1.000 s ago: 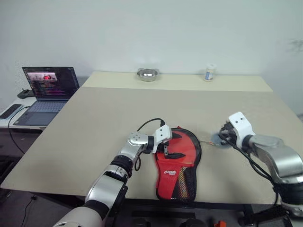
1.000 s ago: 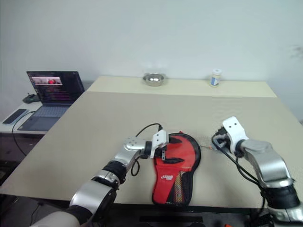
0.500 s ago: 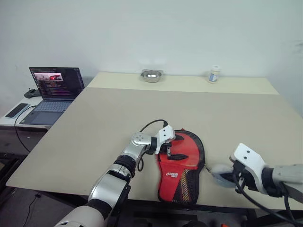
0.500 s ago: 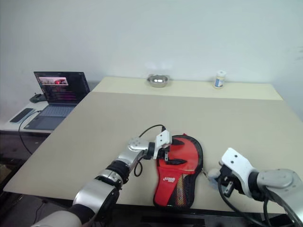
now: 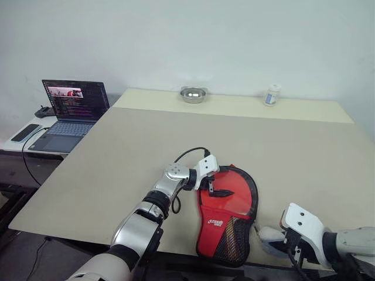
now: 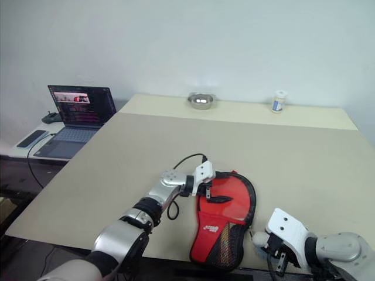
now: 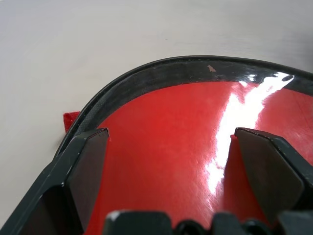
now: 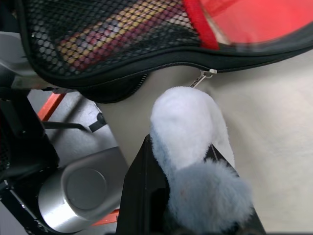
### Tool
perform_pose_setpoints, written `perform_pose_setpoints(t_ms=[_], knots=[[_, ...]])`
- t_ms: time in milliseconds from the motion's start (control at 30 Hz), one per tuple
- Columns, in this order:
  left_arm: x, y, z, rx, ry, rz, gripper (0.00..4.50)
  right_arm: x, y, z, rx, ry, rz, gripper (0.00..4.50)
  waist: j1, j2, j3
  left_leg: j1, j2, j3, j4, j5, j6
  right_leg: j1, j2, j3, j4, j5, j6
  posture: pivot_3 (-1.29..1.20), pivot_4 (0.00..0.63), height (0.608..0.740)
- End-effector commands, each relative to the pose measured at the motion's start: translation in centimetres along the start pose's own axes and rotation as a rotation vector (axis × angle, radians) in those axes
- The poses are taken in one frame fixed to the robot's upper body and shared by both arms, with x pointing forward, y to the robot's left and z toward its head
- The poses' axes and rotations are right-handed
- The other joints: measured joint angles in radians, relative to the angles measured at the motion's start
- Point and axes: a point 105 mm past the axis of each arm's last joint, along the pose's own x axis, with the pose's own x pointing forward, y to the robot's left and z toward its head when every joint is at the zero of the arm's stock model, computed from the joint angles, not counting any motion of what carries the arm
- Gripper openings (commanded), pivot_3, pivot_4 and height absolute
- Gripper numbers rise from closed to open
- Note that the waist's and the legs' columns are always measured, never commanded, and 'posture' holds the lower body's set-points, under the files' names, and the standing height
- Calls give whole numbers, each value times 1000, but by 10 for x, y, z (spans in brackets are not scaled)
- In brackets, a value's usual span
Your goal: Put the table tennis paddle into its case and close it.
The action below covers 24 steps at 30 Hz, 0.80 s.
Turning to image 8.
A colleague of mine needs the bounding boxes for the white blue plush keychain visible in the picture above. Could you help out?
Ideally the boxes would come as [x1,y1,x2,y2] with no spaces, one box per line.
[149,72,255,233]

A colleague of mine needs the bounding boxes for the black red paddle case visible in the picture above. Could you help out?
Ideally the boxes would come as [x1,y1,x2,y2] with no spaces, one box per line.
[14,0,313,104]

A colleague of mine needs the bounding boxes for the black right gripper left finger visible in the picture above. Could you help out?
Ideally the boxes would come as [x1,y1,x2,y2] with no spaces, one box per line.
[116,134,177,235]

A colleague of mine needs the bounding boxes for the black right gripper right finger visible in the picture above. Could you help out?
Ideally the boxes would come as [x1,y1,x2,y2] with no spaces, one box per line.
[206,144,267,235]

